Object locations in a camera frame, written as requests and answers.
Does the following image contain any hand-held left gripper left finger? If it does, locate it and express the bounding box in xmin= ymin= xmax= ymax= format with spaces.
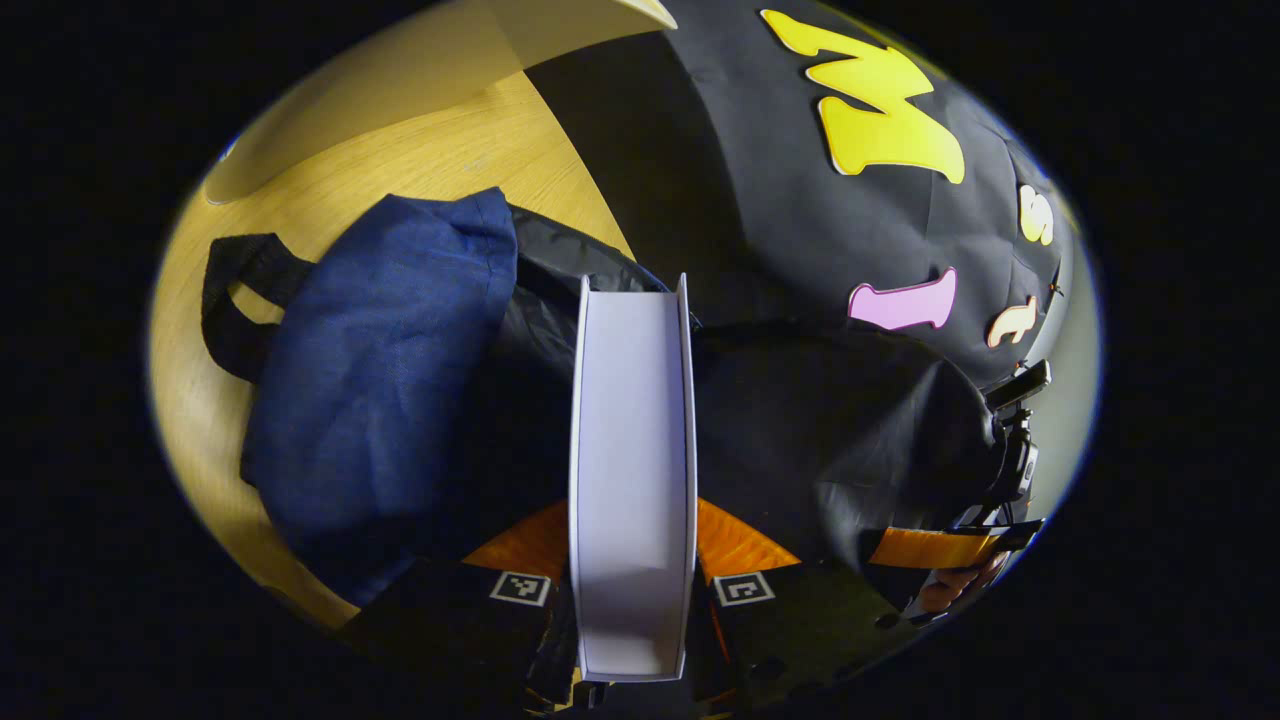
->
xmin=340 ymin=500 xmax=576 ymax=709

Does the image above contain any white book with plain cover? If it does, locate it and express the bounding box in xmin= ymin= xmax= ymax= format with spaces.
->
xmin=568 ymin=272 xmax=699 ymax=684

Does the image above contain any blue schoolbag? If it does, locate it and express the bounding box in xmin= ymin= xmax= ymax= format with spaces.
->
xmin=200 ymin=187 xmax=1006 ymax=611

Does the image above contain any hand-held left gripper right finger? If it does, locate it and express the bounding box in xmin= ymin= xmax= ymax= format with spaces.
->
xmin=695 ymin=497 xmax=906 ymax=706

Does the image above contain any black backdrop cloth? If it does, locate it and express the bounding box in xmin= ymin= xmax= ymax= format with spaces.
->
xmin=525 ymin=0 xmax=1101 ymax=501

